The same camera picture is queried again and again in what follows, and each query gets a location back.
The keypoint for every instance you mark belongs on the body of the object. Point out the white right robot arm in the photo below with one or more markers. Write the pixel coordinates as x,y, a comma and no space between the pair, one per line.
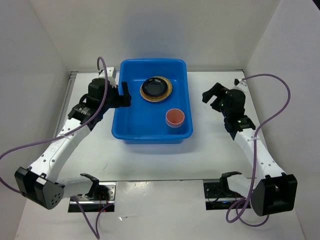
274,191

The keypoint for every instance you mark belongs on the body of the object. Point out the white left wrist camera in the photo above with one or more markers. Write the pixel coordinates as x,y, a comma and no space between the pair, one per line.
111,74

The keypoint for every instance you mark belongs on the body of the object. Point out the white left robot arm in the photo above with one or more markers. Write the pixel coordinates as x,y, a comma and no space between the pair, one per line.
38,182

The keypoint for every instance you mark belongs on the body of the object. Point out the light woven bamboo tray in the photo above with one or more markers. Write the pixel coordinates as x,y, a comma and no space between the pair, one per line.
170,86

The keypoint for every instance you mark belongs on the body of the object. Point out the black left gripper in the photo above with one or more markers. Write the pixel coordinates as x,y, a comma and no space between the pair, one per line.
122,100

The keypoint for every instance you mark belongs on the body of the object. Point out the pink plastic cup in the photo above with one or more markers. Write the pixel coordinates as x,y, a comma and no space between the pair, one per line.
174,118

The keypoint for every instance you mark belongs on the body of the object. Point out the black round plate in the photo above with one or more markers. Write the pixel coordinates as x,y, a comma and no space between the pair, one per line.
154,87

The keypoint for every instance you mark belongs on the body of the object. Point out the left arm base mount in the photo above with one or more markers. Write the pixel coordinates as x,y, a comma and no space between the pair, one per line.
104,198

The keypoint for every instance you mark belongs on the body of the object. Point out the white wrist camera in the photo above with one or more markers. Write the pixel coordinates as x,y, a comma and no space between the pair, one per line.
240,85
111,74

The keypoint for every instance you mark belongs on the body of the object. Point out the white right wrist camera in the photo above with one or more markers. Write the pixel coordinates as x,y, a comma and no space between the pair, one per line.
240,85

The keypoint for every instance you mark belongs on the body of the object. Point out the blue plastic bin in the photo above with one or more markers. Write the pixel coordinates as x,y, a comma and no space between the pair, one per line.
144,122

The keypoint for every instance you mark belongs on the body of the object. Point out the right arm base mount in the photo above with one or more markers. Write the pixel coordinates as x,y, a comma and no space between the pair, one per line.
215,198

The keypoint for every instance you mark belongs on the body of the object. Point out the orange woven bamboo tray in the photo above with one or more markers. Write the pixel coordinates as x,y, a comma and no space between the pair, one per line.
154,99

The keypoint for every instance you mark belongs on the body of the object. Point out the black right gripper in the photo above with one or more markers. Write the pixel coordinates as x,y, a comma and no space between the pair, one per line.
217,90

